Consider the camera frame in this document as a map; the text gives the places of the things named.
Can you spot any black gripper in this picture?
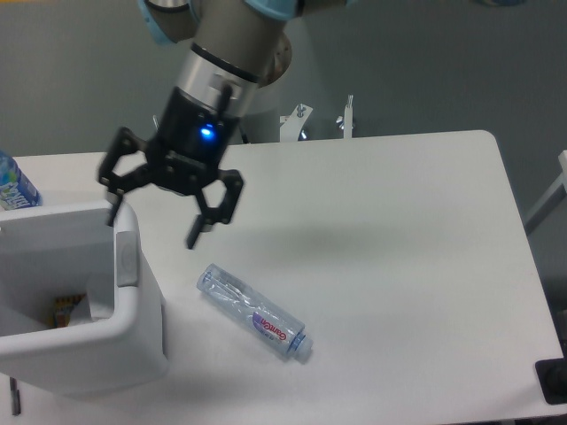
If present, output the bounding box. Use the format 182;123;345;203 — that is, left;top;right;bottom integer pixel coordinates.
97;86;245;250

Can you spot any clear plastic bottle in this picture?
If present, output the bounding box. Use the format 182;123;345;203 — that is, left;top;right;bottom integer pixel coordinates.
197;264;314;362

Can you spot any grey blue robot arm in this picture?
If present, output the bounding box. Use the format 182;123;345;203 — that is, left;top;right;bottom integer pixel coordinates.
97;1;350;249

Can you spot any white plastic trash can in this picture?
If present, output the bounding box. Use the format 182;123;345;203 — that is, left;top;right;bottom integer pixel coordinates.
1;200;168;395

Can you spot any blue labelled water bottle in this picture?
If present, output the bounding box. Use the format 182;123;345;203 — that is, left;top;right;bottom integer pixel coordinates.
1;151;43;211

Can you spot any colourful snack packet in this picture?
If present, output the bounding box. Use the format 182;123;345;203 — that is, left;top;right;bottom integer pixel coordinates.
51;293;86;328

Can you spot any small black strip on table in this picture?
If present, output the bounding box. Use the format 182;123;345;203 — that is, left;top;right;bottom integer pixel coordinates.
9;377;21;416

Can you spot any black clamp at table edge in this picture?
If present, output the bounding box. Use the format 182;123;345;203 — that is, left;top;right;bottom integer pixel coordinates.
535;358;566;406

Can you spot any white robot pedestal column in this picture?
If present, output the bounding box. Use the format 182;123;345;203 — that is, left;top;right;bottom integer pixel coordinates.
239;33;292;144

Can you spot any white pedestal foot bracket middle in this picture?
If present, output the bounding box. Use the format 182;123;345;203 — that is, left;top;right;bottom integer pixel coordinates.
279;104;314;143

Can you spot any white pedestal foot bracket right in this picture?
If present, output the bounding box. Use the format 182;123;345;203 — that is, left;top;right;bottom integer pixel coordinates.
336;94;355;139

